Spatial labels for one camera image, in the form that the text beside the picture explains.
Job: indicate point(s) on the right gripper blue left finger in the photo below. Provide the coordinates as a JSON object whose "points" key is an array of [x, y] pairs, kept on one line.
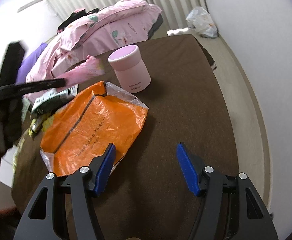
{"points": [[105, 165]]}

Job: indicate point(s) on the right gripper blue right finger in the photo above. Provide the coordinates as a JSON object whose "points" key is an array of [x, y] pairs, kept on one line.
{"points": [[188, 169]]}

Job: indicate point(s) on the orange plastic bag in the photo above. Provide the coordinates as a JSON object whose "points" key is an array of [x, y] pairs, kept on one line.
{"points": [[80, 131]]}

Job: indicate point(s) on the pink spoon-shaped blister pack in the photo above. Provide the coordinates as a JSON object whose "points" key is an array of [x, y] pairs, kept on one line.
{"points": [[83, 73]]}

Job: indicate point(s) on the yellow snack wrapper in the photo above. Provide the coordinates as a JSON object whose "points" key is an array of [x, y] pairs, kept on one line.
{"points": [[41, 123]]}

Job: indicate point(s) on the green white snack packet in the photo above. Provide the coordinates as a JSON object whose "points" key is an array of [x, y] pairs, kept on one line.
{"points": [[52, 100]]}

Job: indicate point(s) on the purple pillow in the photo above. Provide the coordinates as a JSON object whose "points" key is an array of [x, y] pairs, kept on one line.
{"points": [[28, 63]]}

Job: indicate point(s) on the pink caterpillar toy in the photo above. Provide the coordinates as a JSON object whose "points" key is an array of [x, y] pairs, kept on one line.
{"points": [[90, 58]]}

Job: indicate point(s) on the pink cylindrical jar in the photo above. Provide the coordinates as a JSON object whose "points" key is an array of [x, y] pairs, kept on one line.
{"points": [[130, 68]]}

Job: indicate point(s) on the black pink garment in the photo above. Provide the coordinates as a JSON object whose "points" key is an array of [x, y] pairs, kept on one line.
{"points": [[74, 16]]}

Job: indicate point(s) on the pink floral quilt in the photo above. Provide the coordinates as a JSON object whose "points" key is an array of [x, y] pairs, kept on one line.
{"points": [[124, 23]]}

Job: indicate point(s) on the white plastic bag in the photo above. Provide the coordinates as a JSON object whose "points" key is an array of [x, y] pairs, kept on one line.
{"points": [[200, 20]]}

